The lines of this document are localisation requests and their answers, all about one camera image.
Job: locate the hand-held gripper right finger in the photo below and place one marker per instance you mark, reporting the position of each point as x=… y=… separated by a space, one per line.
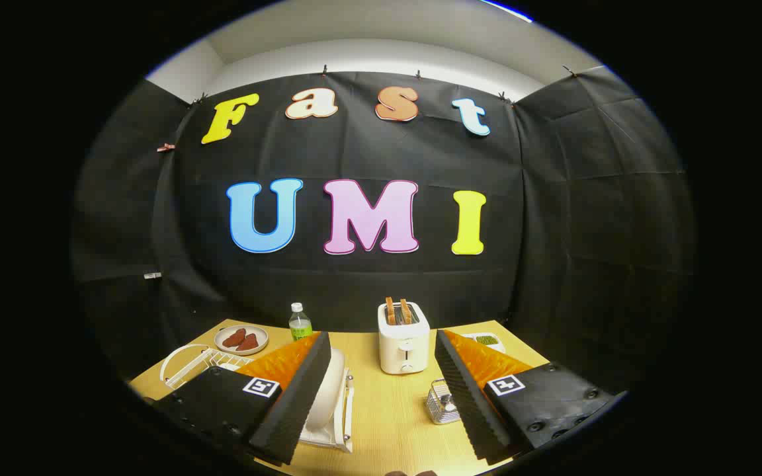
x=467 y=403

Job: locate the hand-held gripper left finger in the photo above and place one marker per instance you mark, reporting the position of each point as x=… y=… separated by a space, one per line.
x=301 y=396

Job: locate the beige round plate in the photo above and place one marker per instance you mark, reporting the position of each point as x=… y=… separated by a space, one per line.
x=326 y=390

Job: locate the white divided bean dish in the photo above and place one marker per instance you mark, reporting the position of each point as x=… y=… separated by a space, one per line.
x=487 y=341

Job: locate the small grey plate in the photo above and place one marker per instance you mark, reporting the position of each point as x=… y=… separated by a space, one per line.
x=262 y=340

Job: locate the green label drink bottle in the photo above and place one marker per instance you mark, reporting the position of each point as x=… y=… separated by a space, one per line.
x=299 y=327

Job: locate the brown meat piece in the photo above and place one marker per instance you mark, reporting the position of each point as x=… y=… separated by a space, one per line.
x=233 y=337
x=249 y=342

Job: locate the white toaster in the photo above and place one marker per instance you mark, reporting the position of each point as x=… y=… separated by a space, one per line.
x=404 y=347

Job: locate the toast slice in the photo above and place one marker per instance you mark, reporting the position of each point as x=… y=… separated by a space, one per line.
x=390 y=311
x=406 y=311

